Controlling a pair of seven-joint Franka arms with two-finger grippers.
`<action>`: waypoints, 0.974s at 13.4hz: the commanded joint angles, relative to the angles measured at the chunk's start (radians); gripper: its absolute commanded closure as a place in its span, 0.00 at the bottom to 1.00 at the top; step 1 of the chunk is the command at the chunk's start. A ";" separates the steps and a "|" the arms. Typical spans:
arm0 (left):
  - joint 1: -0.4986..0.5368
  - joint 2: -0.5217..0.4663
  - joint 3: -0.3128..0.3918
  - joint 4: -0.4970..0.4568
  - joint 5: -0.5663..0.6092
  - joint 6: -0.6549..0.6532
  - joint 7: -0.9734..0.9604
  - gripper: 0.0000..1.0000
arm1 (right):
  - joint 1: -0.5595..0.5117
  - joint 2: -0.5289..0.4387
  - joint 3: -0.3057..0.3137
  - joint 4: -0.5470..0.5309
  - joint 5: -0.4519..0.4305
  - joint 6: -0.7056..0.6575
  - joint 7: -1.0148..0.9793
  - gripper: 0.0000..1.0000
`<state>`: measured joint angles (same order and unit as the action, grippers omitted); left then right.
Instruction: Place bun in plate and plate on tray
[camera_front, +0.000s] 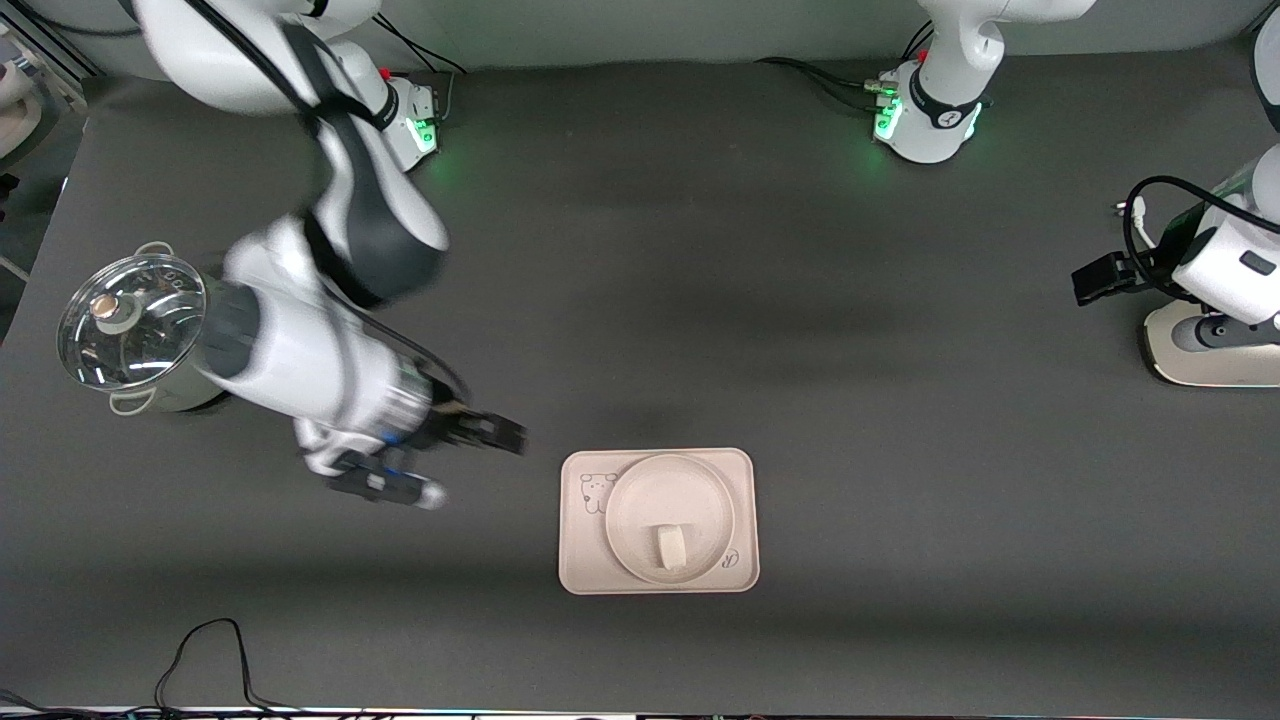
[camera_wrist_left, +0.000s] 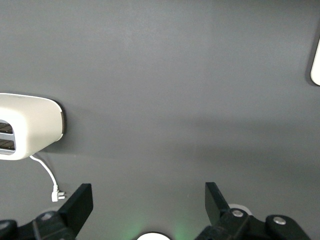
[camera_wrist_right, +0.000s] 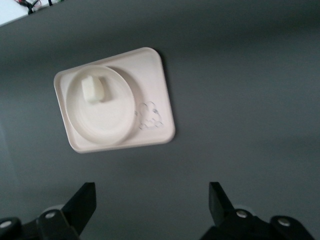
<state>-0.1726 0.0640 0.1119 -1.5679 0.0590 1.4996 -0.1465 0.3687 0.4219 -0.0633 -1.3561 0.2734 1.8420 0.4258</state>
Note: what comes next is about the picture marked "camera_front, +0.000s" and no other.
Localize cream rectangular rabbit tray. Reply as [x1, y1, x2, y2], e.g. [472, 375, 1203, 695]
[558, 447, 761, 596]

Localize glass pot lid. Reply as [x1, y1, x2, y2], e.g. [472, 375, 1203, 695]
[57, 254, 208, 391]

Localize thin black looped cable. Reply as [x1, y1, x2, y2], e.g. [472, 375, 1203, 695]
[155, 618, 301, 717]

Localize cream toaster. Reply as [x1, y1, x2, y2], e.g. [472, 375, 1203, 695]
[1143, 300, 1280, 388]

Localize black right arm base cables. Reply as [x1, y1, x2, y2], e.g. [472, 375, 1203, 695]
[372, 12, 469, 121]

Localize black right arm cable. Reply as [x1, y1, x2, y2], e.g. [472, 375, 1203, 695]
[180, 0, 473, 406]

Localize black left arm base cables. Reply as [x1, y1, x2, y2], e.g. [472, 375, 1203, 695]
[755, 20, 936, 113]

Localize pale green cooking pot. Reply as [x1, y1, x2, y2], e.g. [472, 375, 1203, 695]
[57, 241, 231, 415]

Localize white toaster power cable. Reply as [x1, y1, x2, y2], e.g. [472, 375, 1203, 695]
[1116, 197, 1163, 247]

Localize dark grey table mat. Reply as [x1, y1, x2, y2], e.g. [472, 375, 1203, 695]
[0, 40, 1280, 717]

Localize black arm base cables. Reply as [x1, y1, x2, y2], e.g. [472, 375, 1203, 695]
[372, 12, 469, 121]
[755, 20, 936, 113]

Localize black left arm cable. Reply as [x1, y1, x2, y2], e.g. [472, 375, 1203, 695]
[1122, 176, 1280, 297]

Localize round cream plate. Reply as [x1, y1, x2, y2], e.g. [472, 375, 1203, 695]
[605, 453, 737, 585]

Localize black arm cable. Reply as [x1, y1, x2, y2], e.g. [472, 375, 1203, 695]
[1122, 176, 1280, 297]
[180, 0, 473, 406]

